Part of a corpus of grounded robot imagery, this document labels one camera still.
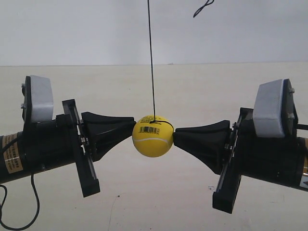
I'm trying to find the yellow tennis ball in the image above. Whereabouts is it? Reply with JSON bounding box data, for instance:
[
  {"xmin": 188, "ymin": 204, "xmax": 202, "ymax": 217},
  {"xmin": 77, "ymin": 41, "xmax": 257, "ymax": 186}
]
[{"xmin": 132, "ymin": 115, "xmax": 174, "ymax": 158}]

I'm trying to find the black string loop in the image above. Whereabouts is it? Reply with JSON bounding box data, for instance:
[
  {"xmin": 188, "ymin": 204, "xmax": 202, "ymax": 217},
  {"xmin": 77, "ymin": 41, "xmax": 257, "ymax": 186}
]
[{"xmin": 193, "ymin": 0, "xmax": 215, "ymax": 18}]

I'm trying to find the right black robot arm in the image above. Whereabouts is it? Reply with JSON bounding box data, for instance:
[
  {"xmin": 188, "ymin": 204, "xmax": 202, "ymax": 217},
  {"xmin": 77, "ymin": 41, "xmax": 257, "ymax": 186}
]
[{"xmin": 173, "ymin": 107, "xmax": 308, "ymax": 213}]

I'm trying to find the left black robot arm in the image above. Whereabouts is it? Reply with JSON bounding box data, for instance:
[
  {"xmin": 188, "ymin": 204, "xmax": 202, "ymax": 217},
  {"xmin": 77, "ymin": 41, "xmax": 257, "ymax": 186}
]
[{"xmin": 0, "ymin": 99, "xmax": 136, "ymax": 197}]

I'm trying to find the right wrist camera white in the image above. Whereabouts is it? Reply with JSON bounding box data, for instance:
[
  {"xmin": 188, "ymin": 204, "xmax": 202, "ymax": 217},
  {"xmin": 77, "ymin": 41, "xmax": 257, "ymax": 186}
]
[{"xmin": 253, "ymin": 79, "xmax": 295, "ymax": 138}]

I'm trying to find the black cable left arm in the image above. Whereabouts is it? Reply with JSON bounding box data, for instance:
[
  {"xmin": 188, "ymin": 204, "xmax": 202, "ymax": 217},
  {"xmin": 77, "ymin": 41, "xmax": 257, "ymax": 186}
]
[{"xmin": 0, "ymin": 134, "xmax": 40, "ymax": 231}]

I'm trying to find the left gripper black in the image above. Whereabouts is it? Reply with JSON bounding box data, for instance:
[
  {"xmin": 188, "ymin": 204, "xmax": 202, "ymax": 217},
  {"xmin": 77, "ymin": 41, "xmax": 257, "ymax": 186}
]
[{"xmin": 23, "ymin": 99, "xmax": 135, "ymax": 197}]

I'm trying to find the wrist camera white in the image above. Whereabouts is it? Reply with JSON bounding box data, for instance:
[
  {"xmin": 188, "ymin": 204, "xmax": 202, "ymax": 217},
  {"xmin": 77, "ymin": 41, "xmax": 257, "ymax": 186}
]
[
  {"xmin": 253, "ymin": 79, "xmax": 295, "ymax": 138},
  {"xmin": 21, "ymin": 75, "xmax": 53, "ymax": 124}
]

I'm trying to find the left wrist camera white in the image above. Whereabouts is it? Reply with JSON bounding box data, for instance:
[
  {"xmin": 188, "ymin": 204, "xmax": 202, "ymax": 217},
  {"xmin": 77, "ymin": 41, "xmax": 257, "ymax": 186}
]
[{"xmin": 21, "ymin": 75, "xmax": 53, "ymax": 124}]

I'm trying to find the black hanging string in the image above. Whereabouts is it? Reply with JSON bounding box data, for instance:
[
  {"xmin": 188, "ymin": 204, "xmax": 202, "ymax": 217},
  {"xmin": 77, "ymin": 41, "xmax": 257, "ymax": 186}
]
[{"xmin": 147, "ymin": 0, "xmax": 174, "ymax": 128}]

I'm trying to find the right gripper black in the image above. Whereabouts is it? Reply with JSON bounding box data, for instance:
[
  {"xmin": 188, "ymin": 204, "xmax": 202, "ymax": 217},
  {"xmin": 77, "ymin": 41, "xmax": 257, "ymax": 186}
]
[{"xmin": 173, "ymin": 107, "xmax": 304, "ymax": 213}]

